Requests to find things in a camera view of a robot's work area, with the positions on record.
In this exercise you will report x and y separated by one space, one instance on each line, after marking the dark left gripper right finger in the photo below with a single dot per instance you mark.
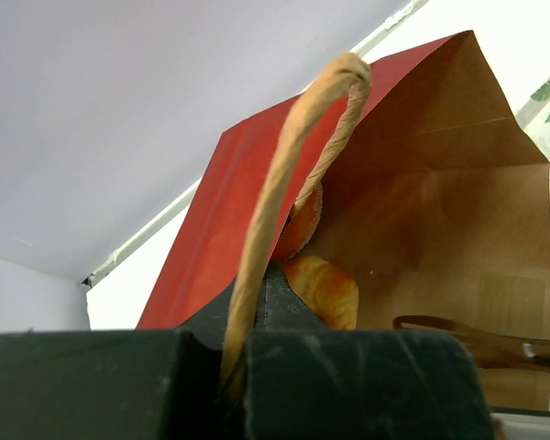
305 381

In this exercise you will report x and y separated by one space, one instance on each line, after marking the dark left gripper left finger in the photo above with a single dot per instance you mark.
107 385

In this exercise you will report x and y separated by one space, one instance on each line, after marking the sugared orange fake donut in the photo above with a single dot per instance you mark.
299 230

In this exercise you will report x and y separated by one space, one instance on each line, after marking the red brown paper bag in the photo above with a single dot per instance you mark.
438 205

